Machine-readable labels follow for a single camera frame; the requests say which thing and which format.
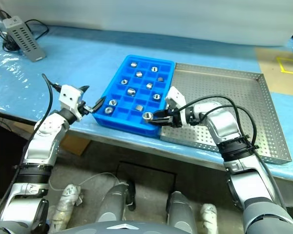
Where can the white wrapped post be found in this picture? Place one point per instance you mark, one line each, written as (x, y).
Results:
(66, 204)
(209, 217)

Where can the blue compartment tray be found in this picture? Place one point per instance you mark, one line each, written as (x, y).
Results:
(119, 96)

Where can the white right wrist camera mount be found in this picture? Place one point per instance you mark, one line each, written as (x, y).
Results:
(175, 96)

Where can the grey robot torso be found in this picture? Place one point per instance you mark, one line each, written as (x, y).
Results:
(127, 228)

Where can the dark rounded grey shape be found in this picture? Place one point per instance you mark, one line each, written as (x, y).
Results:
(112, 202)
(179, 212)

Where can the perforated metal tray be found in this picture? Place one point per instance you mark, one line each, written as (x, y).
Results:
(222, 80)

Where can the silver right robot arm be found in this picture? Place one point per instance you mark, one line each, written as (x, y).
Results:
(224, 124)

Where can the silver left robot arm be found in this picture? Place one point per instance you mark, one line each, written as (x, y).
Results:
(46, 136)

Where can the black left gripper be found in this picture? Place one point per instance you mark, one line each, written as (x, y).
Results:
(83, 108)

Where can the brown cardboard mat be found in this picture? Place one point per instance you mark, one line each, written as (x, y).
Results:
(266, 63)

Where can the dark floor plate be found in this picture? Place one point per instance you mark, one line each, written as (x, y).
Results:
(146, 173)

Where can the grey slotted device box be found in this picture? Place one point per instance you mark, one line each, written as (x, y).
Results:
(27, 41)

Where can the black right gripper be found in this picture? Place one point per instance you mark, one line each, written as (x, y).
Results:
(177, 119)

